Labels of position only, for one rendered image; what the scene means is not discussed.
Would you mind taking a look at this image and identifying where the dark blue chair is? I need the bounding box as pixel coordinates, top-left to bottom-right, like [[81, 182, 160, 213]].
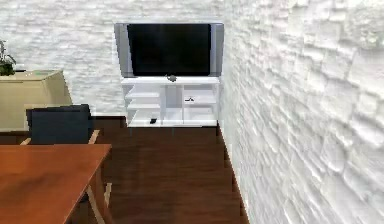
[[19, 103, 101, 146]]

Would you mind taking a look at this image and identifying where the brown wooden table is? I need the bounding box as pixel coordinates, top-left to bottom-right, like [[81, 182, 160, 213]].
[[0, 143, 114, 224]]

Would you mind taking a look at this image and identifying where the green house plant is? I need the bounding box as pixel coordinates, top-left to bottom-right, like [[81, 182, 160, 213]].
[[0, 39, 17, 77]]

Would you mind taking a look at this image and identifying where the beige sideboard cabinet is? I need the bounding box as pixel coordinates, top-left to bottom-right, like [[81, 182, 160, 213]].
[[0, 69, 74, 132]]

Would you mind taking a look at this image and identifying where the grey flat television set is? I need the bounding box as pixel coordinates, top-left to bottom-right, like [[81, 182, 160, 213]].
[[113, 22, 225, 78]]

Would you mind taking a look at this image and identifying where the white television shelf unit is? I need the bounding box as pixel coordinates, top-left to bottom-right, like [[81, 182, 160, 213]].
[[120, 76, 221, 128]]

